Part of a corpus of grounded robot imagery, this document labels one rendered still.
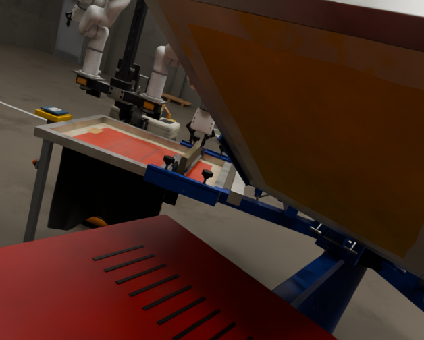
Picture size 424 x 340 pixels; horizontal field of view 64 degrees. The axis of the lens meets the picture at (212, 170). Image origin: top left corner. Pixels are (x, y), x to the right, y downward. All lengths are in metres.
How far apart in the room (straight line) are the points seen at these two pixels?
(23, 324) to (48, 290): 0.06
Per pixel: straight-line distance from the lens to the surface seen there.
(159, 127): 2.72
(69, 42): 13.73
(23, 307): 0.48
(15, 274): 0.53
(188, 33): 0.60
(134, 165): 1.37
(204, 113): 1.54
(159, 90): 2.14
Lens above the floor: 1.43
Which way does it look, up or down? 16 degrees down
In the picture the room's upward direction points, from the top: 19 degrees clockwise
